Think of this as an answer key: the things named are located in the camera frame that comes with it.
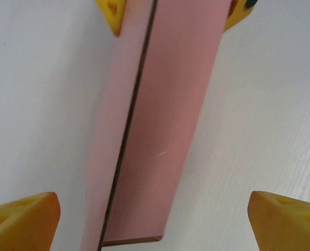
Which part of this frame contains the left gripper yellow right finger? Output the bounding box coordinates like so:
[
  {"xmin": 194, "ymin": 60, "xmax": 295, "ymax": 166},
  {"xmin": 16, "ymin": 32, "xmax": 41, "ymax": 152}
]
[{"xmin": 249, "ymin": 190, "xmax": 310, "ymax": 251}]

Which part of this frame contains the pink paper box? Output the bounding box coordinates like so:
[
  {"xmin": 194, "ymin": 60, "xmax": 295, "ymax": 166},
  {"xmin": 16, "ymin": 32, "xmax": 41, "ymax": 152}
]
[{"xmin": 78, "ymin": 0, "xmax": 234, "ymax": 251}]

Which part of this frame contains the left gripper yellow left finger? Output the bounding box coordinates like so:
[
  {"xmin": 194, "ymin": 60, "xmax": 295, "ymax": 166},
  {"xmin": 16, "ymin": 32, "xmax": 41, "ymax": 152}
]
[{"xmin": 0, "ymin": 192, "xmax": 61, "ymax": 251}]

